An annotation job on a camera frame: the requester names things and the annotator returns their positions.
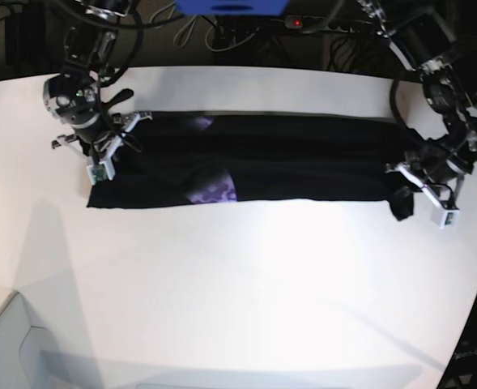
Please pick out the blue box overhead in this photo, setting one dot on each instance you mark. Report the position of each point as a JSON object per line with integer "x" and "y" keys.
{"x": 231, "y": 7}

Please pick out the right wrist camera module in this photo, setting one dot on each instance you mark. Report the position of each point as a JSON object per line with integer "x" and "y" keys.
{"x": 102, "y": 171}

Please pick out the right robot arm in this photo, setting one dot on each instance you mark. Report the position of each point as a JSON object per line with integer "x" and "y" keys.
{"x": 73, "y": 96}

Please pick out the white bin bottom left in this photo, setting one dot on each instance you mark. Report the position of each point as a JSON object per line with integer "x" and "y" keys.
{"x": 30, "y": 356}

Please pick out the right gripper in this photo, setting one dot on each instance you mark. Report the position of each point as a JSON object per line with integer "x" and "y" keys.
{"x": 106, "y": 146}

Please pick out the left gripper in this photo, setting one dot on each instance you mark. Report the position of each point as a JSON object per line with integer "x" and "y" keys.
{"x": 437, "y": 174}

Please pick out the black t-shirt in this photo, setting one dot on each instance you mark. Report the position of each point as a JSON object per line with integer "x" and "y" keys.
{"x": 226, "y": 159}

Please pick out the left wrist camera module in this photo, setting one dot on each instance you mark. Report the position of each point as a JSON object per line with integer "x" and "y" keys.
{"x": 444, "y": 217}

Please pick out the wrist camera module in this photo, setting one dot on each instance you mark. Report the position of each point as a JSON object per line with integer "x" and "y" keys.
{"x": 444, "y": 217}
{"x": 102, "y": 171}

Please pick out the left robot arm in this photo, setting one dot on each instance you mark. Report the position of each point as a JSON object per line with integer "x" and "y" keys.
{"x": 425, "y": 45}

